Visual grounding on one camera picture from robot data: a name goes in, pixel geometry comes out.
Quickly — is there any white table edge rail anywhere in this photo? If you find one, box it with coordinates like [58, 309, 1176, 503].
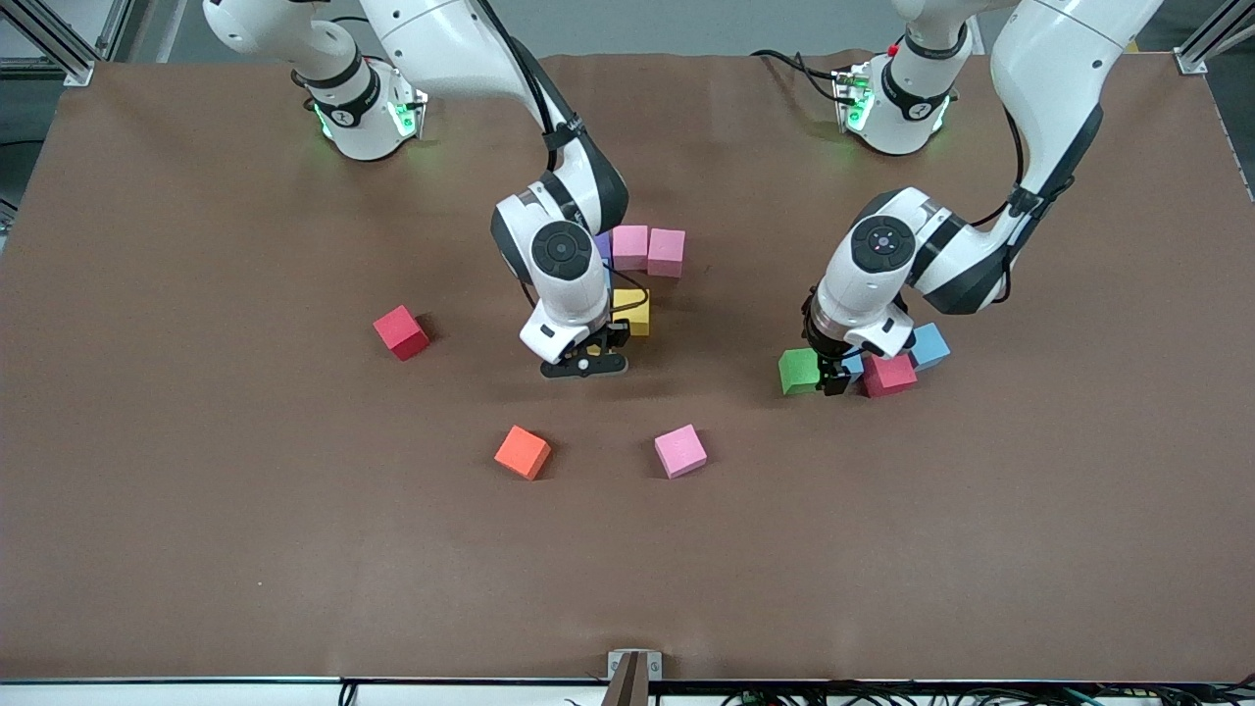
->
[0, 679, 1255, 706]

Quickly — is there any red foam cube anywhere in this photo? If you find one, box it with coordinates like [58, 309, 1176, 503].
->
[863, 353, 919, 398]
[373, 304, 431, 362]

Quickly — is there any black left base cable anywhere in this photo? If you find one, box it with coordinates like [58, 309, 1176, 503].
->
[750, 47, 846, 104]

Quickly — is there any aluminium frame post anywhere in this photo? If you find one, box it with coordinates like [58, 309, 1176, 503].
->
[1175, 0, 1255, 76]
[0, 0, 133, 87]

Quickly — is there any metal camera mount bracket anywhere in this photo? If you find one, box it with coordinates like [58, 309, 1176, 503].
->
[607, 649, 664, 706]

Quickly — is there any orange foam cube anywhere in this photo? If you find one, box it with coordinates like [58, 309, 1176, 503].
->
[493, 425, 553, 481]

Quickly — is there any green foam cube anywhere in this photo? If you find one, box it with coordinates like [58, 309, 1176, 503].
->
[778, 348, 827, 396]

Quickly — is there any brown table cover mat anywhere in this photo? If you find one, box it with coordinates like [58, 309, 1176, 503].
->
[0, 49, 1255, 682]

